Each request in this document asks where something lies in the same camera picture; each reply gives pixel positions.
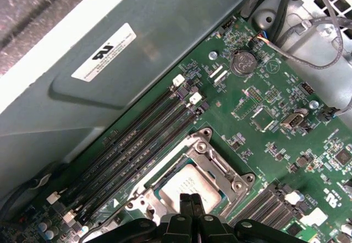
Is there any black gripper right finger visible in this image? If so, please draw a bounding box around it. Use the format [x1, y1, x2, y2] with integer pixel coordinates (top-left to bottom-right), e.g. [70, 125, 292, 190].
[192, 193, 294, 243]

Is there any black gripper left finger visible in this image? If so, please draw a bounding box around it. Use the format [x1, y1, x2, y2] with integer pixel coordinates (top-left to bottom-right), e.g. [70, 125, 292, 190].
[79, 193, 195, 243]

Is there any silver CPU plate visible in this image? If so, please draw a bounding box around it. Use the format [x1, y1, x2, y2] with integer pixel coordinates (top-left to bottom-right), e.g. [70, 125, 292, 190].
[159, 163, 224, 209]

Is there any metal wire locking lever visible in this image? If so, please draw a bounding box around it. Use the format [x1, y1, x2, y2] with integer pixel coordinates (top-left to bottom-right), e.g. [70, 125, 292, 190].
[125, 187, 151, 209]
[209, 150, 230, 175]

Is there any metal socket cover frame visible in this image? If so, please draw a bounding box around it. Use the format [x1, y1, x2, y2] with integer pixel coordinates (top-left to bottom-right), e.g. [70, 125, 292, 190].
[145, 137, 250, 216]

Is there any black RAM slot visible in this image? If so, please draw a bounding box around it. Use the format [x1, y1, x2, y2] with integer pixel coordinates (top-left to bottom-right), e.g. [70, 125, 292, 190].
[81, 111, 203, 226]
[74, 102, 195, 218]
[258, 206, 295, 233]
[236, 192, 283, 229]
[67, 93, 188, 209]
[227, 184, 276, 226]
[247, 198, 289, 230]
[59, 85, 179, 200]

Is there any CPU socket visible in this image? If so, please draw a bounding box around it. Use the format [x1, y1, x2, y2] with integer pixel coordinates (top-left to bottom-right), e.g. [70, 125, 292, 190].
[125, 127, 258, 224]

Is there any green motherboard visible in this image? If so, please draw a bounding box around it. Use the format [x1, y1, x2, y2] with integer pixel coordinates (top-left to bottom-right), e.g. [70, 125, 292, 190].
[0, 14, 352, 243]

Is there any silver board connector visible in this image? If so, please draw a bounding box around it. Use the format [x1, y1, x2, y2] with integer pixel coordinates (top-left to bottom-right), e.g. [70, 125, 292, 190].
[279, 112, 305, 130]

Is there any round coin cell battery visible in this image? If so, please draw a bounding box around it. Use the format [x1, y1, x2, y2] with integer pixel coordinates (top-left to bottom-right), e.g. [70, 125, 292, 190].
[229, 49, 258, 76]

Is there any white certification label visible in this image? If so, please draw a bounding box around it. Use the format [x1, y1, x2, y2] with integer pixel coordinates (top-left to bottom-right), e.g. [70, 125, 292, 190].
[70, 22, 138, 83]

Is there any silver metal drive cage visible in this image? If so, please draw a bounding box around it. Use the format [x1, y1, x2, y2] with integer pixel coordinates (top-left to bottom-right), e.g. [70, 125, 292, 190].
[241, 0, 352, 112]

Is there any black open PC case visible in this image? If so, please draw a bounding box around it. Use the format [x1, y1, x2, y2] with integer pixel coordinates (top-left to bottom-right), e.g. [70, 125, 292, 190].
[0, 0, 352, 208]

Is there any grey wire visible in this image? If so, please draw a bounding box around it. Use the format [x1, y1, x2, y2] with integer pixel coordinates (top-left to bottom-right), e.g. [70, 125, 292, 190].
[254, 0, 348, 70]

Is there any thick black case cable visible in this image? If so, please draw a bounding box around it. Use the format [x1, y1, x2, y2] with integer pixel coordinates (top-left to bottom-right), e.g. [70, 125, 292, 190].
[269, 0, 301, 48]

